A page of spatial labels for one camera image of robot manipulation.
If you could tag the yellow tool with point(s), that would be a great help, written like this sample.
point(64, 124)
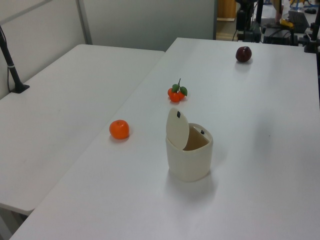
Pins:
point(287, 23)

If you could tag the dark red apple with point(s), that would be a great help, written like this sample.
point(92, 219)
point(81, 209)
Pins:
point(243, 54)

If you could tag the black table clamp mount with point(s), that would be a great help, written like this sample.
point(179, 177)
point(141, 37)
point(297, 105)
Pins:
point(312, 45)

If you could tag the black equipment stand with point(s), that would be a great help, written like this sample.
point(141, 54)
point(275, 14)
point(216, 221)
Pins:
point(246, 22)

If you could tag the small oranges bunch with leaves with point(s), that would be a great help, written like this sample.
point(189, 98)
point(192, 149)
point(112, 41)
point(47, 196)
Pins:
point(175, 96)

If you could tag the cream round bin lid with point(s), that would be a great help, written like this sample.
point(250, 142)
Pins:
point(176, 130)

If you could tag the large orange fruit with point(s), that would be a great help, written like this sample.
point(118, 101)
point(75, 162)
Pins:
point(119, 129)

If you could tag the cream plastic garbage bin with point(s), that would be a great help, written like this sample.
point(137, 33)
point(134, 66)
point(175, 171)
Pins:
point(191, 165)

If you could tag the black camera pole with base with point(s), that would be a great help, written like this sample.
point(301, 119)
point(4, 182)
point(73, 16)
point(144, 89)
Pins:
point(12, 72)

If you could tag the black equipment box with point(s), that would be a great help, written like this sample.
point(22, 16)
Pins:
point(277, 35)

